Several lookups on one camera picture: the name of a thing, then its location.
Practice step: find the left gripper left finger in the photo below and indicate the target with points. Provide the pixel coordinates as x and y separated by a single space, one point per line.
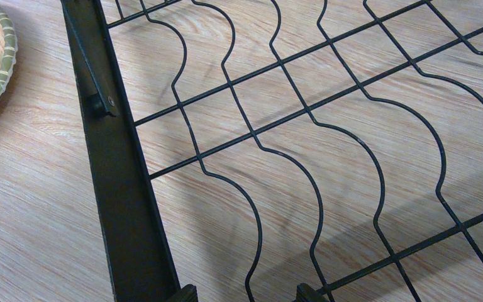
186 294

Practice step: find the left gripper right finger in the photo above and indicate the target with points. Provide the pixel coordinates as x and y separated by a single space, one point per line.
305 293

